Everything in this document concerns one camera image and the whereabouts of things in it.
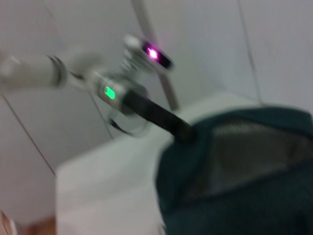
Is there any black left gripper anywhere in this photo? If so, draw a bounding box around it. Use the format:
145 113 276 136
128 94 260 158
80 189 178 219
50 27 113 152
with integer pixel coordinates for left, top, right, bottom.
123 90 197 143

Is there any dark teal insulated bag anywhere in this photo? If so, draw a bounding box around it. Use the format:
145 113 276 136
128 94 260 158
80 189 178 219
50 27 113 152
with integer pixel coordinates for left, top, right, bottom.
156 104 313 235

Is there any grey left gripper cable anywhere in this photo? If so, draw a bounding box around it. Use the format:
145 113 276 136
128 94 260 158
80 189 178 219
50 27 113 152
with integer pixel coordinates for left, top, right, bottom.
107 114 150 137

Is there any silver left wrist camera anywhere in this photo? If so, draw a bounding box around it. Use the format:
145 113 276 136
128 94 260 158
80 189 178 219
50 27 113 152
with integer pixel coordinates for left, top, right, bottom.
122 33 176 74

